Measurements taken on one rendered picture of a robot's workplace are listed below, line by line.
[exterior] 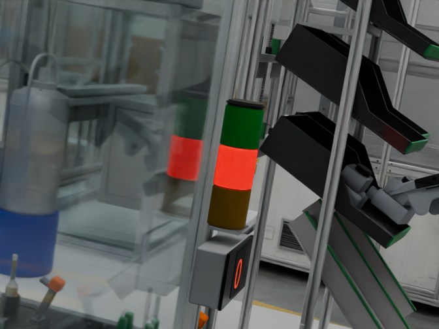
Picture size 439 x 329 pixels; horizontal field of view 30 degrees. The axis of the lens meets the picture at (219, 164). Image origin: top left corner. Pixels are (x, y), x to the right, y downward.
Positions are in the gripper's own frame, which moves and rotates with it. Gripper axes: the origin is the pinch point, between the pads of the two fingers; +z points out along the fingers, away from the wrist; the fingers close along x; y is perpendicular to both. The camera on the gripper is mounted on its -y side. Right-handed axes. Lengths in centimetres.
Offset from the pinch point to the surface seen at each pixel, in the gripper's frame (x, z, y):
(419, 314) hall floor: 361, 143, 44
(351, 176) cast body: -2.3, 7.7, -3.8
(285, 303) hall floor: 296, 198, 23
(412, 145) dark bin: -4.6, -5.0, -6.0
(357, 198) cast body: -1.9, 7.6, 0.1
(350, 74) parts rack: -10.6, 0.6, -19.2
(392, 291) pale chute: 23.5, 15.2, 17.5
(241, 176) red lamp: -49.8, 0.7, -0.9
